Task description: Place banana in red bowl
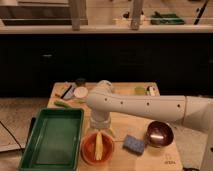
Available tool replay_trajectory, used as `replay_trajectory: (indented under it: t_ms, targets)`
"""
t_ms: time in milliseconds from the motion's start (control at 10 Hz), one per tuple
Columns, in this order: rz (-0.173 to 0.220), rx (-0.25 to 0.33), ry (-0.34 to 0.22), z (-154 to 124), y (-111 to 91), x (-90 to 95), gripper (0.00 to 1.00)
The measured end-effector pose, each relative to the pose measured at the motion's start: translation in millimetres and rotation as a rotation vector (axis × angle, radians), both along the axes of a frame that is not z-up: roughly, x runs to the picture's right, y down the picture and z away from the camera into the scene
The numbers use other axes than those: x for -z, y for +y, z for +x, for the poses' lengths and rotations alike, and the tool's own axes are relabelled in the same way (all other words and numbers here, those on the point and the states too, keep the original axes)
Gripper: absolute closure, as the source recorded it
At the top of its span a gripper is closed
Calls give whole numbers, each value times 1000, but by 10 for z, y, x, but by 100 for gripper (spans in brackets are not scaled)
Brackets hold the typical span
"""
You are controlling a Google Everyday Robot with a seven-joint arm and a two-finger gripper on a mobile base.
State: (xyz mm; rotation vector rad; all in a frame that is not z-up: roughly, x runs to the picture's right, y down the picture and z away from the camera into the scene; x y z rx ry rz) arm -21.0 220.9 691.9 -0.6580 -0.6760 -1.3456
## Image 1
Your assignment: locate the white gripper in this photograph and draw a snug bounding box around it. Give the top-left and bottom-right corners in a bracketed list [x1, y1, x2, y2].
[90, 110, 111, 129]

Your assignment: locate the yellow banana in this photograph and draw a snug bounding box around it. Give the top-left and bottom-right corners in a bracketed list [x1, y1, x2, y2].
[95, 132, 103, 160]

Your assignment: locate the white small toy item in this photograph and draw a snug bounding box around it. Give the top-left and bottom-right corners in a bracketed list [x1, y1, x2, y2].
[147, 86, 156, 96]

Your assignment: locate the green plastic tray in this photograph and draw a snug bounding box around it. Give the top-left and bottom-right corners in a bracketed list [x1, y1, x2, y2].
[19, 108, 84, 171]

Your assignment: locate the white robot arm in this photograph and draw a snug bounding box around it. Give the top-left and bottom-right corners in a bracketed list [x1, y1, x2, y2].
[86, 80, 213, 171]

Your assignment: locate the green small cup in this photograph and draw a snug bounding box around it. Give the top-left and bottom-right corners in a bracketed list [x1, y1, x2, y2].
[135, 86, 146, 95]

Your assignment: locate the red bowl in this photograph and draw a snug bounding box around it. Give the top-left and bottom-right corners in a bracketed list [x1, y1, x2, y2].
[81, 133, 114, 166]

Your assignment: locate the grey knife utensil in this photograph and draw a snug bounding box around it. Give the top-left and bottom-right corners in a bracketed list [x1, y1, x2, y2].
[61, 84, 76, 100]

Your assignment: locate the white round lid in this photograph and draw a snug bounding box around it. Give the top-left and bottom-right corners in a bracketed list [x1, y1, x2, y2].
[73, 87, 88, 98]

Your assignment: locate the dark small jar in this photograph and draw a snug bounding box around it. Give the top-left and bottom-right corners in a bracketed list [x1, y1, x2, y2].
[75, 78, 86, 87]

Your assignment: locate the blue sponge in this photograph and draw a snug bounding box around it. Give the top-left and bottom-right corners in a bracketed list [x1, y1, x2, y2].
[123, 135, 145, 155]

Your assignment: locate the black cable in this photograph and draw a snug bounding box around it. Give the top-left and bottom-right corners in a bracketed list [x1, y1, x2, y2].
[0, 120, 25, 154]

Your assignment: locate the dark metallic bowl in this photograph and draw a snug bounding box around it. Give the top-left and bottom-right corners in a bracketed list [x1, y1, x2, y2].
[145, 121, 174, 148]

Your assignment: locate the green pepper toy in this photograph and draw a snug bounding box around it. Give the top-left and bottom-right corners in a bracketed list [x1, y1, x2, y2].
[54, 101, 71, 108]

